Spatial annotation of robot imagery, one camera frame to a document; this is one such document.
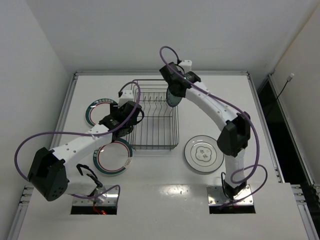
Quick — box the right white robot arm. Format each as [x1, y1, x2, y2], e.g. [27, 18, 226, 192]
[159, 62, 251, 200]

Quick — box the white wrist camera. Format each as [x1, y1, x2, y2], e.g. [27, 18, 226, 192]
[178, 60, 192, 73]
[118, 90, 134, 107]

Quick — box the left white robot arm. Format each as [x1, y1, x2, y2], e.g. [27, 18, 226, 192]
[27, 100, 144, 202]

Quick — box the metal wire dish rack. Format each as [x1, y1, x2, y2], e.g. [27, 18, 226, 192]
[126, 79, 179, 151]

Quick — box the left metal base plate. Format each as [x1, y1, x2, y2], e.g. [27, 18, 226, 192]
[72, 185, 119, 207]

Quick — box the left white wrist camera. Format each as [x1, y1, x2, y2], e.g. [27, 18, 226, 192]
[118, 90, 134, 107]

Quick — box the white grey rimmed plate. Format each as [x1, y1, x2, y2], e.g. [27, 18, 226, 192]
[184, 135, 224, 174]

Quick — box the metal base plate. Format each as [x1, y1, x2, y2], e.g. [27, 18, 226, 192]
[206, 184, 254, 207]
[72, 185, 119, 207]

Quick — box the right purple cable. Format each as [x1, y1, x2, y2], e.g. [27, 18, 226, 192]
[159, 45, 268, 210]

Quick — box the near green red rimmed plate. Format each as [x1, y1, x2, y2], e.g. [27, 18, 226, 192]
[92, 138, 133, 177]

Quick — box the purple cable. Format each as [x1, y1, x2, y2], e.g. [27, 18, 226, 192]
[159, 45, 268, 210]
[14, 81, 142, 200]

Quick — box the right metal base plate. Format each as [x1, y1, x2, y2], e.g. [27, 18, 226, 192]
[206, 184, 254, 207]

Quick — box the black wall cable with plug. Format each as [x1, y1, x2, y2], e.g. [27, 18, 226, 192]
[264, 72, 295, 118]

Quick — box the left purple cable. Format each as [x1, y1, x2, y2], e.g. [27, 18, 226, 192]
[14, 81, 142, 200]

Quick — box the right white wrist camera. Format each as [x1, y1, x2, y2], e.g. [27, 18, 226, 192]
[178, 60, 192, 73]

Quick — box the far green red rimmed plate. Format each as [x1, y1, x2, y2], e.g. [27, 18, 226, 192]
[85, 98, 117, 127]

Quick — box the small blue patterned plate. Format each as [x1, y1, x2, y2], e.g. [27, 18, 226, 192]
[166, 86, 183, 108]

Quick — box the green red rimmed plate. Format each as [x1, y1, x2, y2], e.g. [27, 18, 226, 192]
[92, 138, 133, 177]
[85, 98, 117, 127]

